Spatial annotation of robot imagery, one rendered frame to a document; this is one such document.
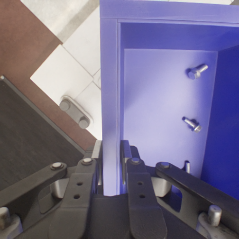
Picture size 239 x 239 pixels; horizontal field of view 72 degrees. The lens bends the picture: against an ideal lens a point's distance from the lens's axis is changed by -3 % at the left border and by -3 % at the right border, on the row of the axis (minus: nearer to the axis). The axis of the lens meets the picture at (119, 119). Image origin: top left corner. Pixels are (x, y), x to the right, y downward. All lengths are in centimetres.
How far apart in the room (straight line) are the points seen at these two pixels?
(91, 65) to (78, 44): 7
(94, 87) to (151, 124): 31
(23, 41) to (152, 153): 139
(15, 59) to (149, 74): 139
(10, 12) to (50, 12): 29
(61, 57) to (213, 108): 41
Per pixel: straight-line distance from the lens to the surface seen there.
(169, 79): 21
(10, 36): 156
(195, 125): 22
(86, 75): 50
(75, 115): 50
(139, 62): 20
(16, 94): 152
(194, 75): 21
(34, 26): 149
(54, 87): 52
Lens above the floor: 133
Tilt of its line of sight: 75 degrees down
